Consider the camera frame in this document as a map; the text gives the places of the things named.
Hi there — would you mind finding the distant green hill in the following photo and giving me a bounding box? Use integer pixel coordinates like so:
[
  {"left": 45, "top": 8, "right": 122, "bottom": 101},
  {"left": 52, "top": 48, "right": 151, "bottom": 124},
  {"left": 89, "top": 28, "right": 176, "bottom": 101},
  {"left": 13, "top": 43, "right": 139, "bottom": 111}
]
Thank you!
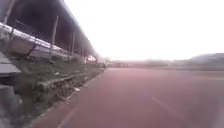
[{"left": 166, "top": 52, "right": 224, "bottom": 70}]

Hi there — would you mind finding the red running track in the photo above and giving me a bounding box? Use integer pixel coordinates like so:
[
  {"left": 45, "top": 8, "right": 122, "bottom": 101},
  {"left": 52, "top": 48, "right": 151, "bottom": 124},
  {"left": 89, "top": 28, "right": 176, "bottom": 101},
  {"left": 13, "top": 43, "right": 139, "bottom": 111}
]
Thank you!
[{"left": 28, "top": 67, "right": 224, "bottom": 128}]

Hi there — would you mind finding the distant low wall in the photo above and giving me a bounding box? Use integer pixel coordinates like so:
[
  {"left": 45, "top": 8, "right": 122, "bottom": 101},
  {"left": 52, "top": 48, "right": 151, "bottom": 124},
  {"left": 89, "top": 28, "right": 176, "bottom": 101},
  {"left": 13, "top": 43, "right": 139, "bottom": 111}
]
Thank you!
[{"left": 106, "top": 59, "right": 171, "bottom": 70}]

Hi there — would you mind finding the roofed grandstand building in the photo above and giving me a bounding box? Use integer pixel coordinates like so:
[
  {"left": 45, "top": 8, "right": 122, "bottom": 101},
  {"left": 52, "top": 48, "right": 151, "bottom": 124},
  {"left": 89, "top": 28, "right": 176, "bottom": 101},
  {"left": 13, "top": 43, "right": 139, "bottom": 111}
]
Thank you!
[{"left": 0, "top": 0, "right": 103, "bottom": 65}]

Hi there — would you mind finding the low crumbling stone wall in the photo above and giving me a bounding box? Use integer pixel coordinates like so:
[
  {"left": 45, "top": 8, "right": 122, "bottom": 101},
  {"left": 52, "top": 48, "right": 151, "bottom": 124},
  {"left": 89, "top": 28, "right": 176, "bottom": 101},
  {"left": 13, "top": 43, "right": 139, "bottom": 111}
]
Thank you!
[{"left": 33, "top": 68, "right": 103, "bottom": 101}]

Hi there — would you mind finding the pale concrete kerb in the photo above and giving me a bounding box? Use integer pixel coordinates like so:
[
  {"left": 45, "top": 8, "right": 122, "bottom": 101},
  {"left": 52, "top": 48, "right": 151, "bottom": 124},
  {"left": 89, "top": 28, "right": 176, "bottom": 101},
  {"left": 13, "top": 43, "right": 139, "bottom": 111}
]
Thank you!
[{"left": 21, "top": 71, "right": 104, "bottom": 128}]

